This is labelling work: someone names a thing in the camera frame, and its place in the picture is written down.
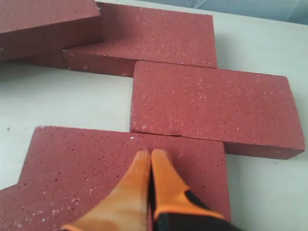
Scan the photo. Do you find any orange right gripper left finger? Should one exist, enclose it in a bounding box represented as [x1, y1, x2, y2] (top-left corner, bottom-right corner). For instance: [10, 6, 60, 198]
[61, 151, 151, 231]

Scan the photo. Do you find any centre right red brick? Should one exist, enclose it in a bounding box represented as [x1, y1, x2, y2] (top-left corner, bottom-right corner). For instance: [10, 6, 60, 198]
[0, 127, 231, 231]

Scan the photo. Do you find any tilted red brick top back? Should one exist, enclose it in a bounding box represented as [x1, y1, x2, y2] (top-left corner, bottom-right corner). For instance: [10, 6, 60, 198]
[0, 0, 103, 61]

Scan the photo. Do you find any right middle red brick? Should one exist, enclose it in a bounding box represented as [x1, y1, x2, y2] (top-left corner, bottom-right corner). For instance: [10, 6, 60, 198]
[130, 61, 306, 159]

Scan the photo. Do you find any back right red brick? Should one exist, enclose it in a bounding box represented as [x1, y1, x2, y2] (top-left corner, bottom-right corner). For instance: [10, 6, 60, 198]
[62, 2, 217, 77]

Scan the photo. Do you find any back left red brick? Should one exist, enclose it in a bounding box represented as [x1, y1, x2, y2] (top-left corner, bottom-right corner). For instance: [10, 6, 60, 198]
[10, 51, 67, 69]

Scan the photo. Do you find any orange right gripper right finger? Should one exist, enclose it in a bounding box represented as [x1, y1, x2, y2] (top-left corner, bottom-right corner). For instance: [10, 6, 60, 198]
[151, 149, 225, 231]

